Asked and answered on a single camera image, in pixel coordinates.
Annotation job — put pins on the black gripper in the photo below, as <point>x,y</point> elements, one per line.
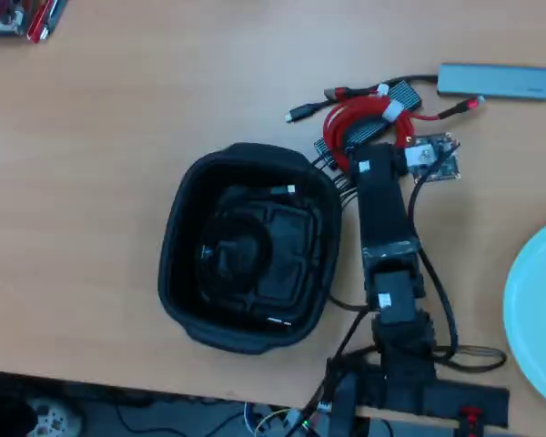
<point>375,166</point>

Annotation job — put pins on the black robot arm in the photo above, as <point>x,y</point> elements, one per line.
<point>387,218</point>

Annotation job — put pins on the black square bowl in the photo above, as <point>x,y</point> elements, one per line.
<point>177,282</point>

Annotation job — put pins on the light blue plate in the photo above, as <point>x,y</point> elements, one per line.
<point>541,309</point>

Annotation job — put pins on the white patterned shoe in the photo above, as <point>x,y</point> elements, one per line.
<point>54,416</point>

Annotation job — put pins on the black ribbed heatsink enclosure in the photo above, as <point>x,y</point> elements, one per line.
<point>364,131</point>

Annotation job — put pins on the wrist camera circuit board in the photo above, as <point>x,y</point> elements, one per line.
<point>437,166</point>

